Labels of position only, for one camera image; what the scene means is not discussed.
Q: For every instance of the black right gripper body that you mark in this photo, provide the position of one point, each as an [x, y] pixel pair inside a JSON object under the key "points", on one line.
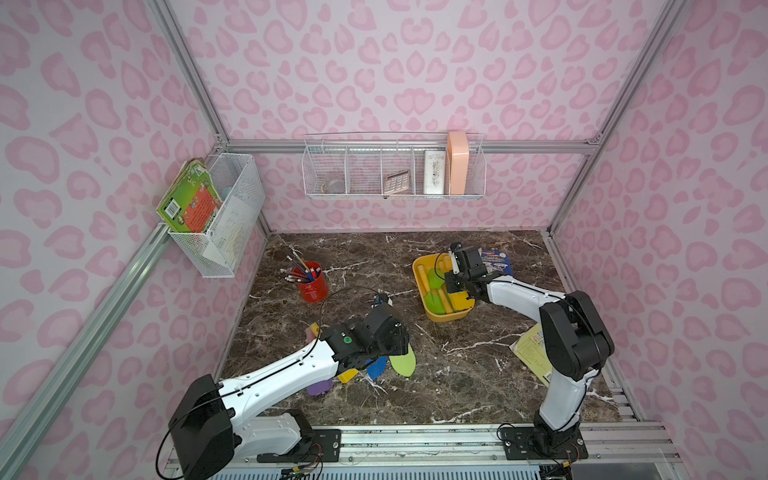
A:
{"points": [[455, 280]]}

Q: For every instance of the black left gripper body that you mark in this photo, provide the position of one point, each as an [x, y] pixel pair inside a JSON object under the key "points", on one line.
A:
{"points": [[395, 335]]}

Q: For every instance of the light green shovel wooden handle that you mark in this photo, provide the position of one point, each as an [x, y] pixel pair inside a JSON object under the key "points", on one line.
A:
{"points": [[405, 364]]}

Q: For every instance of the dark green shovel yellow handle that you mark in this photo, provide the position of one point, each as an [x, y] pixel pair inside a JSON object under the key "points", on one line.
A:
{"points": [[431, 298]]}

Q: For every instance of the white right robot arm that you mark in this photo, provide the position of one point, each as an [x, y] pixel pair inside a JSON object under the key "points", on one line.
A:
{"points": [[575, 338]]}

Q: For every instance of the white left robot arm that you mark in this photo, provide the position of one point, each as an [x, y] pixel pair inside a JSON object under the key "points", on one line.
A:
{"points": [[219, 422]]}

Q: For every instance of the yellow plastic storage box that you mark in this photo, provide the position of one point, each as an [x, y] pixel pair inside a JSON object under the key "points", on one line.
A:
{"points": [[442, 262]]}

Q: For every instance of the purple plastic shovel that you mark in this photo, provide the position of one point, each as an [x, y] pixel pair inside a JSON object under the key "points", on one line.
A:
{"points": [[320, 388]]}

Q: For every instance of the white box in shelf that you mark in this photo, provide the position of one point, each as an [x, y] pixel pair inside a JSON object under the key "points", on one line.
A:
{"points": [[434, 172]]}

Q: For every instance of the yellow plastic scoop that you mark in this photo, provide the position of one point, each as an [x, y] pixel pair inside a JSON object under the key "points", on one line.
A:
{"points": [[312, 333]]}

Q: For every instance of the red pen cup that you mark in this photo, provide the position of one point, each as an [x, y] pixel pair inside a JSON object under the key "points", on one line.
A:
{"points": [[314, 290]]}

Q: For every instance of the yellow green booklet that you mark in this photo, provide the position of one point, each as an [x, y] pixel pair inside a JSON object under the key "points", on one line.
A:
{"points": [[530, 349]]}

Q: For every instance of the small brown palette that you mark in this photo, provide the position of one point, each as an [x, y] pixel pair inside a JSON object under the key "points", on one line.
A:
{"points": [[397, 183]]}

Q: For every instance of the pink case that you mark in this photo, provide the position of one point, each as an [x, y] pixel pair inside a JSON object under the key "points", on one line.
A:
{"points": [[458, 157]]}

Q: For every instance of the round glass jar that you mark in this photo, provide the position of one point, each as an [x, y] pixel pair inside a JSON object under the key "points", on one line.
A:
{"points": [[334, 184]]}

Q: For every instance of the green red book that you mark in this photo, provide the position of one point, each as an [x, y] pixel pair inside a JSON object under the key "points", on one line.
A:
{"points": [[192, 202]]}

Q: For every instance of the blue shovel wooden handle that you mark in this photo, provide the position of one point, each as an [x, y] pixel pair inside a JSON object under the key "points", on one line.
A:
{"points": [[377, 368]]}

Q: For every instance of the white wire wall shelf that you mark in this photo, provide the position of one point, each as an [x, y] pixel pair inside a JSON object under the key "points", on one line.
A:
{"points": [[365, 159]]}

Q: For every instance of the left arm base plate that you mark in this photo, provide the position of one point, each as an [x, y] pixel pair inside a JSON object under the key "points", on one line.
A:
{"points": [[292, 439]]}

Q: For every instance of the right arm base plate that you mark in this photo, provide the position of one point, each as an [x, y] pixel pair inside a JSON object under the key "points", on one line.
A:
{"points": [[539, 442]]}

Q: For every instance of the white wire wall basket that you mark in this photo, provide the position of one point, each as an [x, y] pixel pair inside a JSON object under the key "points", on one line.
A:
{"points": [[219, 252]]}

